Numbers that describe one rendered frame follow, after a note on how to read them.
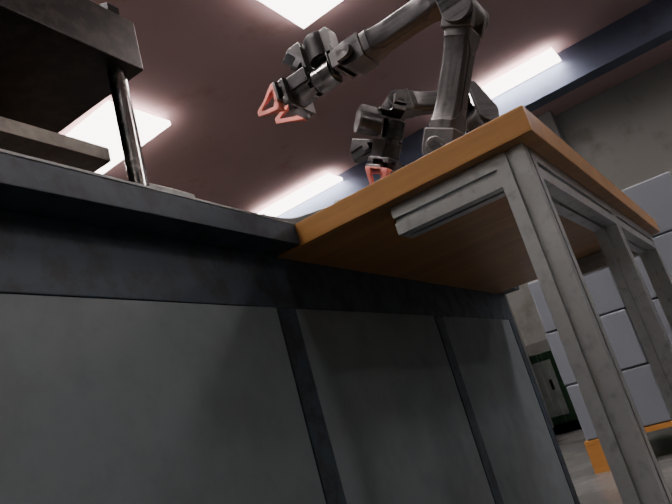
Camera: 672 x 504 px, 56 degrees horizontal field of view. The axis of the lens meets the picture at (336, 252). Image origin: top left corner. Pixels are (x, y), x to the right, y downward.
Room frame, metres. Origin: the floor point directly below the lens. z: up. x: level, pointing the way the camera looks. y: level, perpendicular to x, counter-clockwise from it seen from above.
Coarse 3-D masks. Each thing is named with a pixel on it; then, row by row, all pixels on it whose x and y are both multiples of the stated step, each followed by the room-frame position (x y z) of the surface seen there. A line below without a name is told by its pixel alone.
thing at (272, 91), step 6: (270, 84) 1.25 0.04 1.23; (276, 84) 1.24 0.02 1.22; (270, 90) 1.25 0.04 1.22; (276, 90) 1.24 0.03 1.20; (282, 90) 1.26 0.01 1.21; (270, 96) 1.27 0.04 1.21; (276, 96) 1.24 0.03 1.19; (282, 96) 1.25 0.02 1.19; (264, 102) 1.28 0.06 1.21; (276, 102) 1.24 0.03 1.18; (282, 102) 1.26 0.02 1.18; (264, 108) 1.29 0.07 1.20; (270, 108) 1.26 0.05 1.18; (276, 108) 1.25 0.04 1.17; (282, 108) 1.25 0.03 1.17; (258, 114) 1.30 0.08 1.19; (264, 114) 1.28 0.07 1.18; (270, 114) 1.28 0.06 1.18
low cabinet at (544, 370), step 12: (540, 360) 5.73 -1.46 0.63; (552, 360) 5.68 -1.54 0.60; (540, 372) 5.74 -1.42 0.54; (552, 372) 5.69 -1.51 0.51; (540, 384) 5.76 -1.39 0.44; (552, 384) 5.70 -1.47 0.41; (552, 396) 5.73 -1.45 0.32; (564, 396) 5.68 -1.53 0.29; (552, 408) 5.75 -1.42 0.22; (564, 408) 5.70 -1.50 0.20; (552, 420) 5.77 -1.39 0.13; (564, 420) 5.72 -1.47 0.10; (576, 420) 5.71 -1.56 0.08; (564, 432) 5.78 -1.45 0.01
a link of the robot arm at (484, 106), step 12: (408, 96) 1.49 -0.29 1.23; (420, 96) 1.51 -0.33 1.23; (432, 96) 1.53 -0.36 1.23; (480, 96) 1.55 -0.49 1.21; (408, 108) 1.49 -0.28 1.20; (420, 108) 1.51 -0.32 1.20; (432, 108) 1.54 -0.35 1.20; (468, 108) 1.63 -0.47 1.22; (480, 108) 1.55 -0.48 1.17; (492, 108) 1.56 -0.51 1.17; (468, 132) 1.63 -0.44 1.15
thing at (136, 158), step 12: (108, 72) 1.81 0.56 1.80; (120, 72) 1.81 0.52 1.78; (120, 84) 1.81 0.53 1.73; (120, 96) 1.81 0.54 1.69; (120, 108) 1.81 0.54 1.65; (132, 108) 1.83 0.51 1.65; (120, 120) 1.81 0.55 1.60; (132, 120) 1.82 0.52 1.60; (120, 132) 1.81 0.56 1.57; (132, 132) 1.81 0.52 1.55; (132, 144) 1.81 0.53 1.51; (132, 156) 1.81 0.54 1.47; (132, 168) 1.81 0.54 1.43; (144, 168) 1.83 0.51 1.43; (132, 180) 1.81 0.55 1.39; (144, 180) 1.82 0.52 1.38
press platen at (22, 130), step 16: (0, 128) 1.51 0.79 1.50; (16, 128) 1.56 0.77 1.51; (32, 128) 1.60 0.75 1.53; (0, 144) 1.58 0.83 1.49; (16, 144) 1.60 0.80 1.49; (32, 144) 1.62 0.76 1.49; (48, 144) 1.65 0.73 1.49; (64, 144) 1.69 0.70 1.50; (80, 144) 1.75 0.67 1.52; (48, 160) 1.73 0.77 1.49; (64, 160) 1.76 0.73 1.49; (80, 160) 1.78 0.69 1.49; (96, 160) 1.81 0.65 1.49
